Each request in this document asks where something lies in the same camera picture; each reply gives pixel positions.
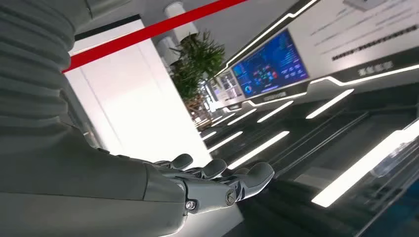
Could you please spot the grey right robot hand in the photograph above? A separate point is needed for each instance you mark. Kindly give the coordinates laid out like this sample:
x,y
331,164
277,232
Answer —
x,y
82,189

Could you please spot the white ceiling light strip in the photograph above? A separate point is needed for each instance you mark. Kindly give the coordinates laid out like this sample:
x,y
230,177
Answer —
x,y
360,166
329,104
225,141
275,111
241,117
258,150

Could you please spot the green potted plant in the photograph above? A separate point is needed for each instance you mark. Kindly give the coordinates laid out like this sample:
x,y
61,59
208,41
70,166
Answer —
x,y
196,65

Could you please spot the red barrier belt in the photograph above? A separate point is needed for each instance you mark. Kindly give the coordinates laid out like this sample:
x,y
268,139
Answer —
x,y
147,32

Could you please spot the blue wall display screen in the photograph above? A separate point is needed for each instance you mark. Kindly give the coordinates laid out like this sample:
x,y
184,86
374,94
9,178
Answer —
x,y
270,65

